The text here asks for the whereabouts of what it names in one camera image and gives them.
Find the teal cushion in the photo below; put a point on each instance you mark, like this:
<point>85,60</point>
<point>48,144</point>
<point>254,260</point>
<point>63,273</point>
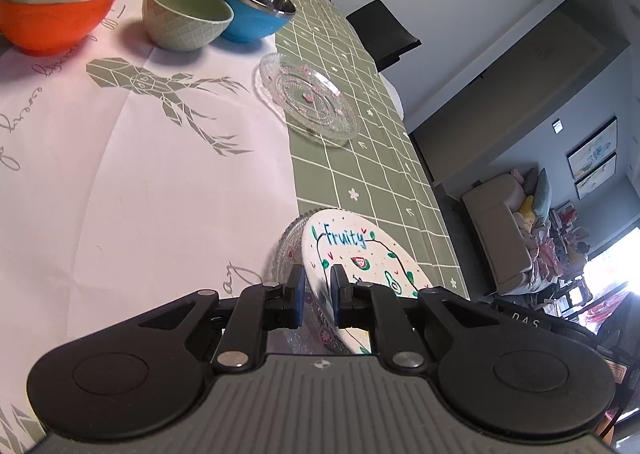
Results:
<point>542,191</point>

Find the clear glass plate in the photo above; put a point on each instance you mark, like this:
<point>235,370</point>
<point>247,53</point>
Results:
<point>310,99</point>
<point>288,254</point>

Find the white printed plate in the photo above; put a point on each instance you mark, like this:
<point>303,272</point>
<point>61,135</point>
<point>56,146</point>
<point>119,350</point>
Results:
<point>350,246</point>

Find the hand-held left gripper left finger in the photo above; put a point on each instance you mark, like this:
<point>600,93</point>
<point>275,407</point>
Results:
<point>298,295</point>

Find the large framed wall picture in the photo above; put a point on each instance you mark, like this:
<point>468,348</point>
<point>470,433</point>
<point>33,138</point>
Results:
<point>592,146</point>

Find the orange steel bowl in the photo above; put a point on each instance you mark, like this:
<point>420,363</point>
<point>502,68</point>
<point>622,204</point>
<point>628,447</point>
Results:
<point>50,24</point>

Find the white deer print table runner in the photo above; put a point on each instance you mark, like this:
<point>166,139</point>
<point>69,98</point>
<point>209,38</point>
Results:
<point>150,209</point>

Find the black chair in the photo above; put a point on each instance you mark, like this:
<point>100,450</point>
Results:
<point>382,31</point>

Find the green ceramic bowl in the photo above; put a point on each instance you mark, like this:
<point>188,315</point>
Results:
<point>175,29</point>

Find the blue steel bowl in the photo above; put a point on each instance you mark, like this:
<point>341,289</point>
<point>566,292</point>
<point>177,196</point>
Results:
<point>245,25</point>

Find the small framed wall picture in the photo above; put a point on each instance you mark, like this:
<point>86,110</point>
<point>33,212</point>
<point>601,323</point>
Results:
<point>597,179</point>

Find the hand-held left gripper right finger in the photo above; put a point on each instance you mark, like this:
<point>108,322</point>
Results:
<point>334,295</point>

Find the beige sofa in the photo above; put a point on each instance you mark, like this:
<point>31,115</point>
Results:
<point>492,229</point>

